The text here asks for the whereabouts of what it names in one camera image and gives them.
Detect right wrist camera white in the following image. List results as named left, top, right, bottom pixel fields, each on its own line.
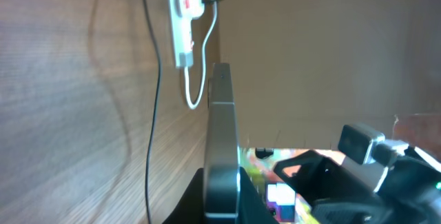
left=338, top=123, right=409, bottom=192

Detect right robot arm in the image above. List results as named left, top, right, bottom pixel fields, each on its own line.
left=274, top=147, right=440, bottom=224

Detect Galaxy S25 smartphone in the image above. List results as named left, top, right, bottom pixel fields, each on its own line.
left=203, top=63, right=240, bottom=224

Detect black charger cable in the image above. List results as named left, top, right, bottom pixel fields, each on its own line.
left=141, top=0, right=251, bottom=224

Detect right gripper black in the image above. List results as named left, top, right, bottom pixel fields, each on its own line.
left=274, top=150, right=393, bottom=224

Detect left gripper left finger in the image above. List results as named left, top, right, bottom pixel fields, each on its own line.
left=163, top=168, right=205, bottom=224

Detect white power strip cord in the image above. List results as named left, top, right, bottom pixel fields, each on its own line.
left=183, top=0, right=219, bottom=110

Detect colourful objects in background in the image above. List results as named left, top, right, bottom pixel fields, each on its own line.
left=240, top=147, right=345, bottom=224

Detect white power strip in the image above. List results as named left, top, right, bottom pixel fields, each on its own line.
left=168, top=0, right=205, bottom=68

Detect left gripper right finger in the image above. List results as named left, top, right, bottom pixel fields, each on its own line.
left=238, top=167, right=278, bottom=224

